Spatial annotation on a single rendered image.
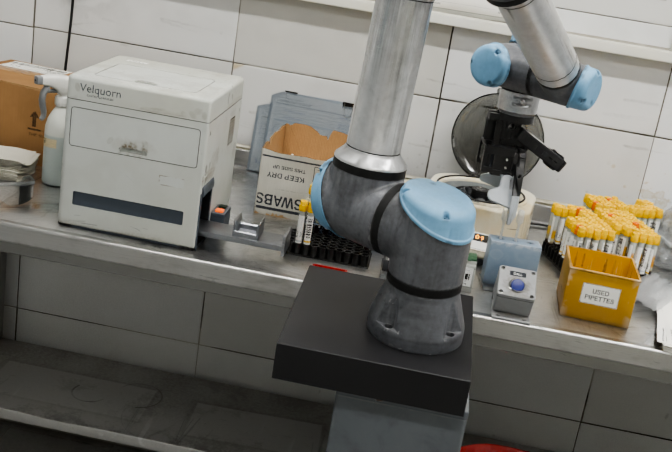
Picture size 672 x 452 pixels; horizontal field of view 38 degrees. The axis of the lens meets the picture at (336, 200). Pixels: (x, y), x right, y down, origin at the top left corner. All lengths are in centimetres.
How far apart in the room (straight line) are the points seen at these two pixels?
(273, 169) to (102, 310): 82
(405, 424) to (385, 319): 16
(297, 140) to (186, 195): 58
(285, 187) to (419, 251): 75
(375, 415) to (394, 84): 49
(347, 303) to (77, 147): 64
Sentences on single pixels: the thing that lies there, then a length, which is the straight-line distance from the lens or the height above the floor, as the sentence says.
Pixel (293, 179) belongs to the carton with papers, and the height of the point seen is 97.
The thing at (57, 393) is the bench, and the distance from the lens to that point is 259.
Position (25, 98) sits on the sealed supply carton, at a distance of 230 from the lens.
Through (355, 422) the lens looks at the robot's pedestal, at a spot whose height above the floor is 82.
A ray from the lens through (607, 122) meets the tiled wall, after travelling 242.
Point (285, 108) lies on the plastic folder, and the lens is 242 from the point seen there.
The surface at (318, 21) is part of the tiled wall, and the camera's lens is 238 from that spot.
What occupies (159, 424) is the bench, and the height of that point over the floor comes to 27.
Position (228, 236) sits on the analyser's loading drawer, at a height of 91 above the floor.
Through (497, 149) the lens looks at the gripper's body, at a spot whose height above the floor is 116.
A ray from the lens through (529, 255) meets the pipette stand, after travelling 193.
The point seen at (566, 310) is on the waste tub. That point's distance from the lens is 189.
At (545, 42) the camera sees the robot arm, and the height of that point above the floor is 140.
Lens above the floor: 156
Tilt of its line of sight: 17 degrees down
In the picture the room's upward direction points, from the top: 9 degrees clockwise
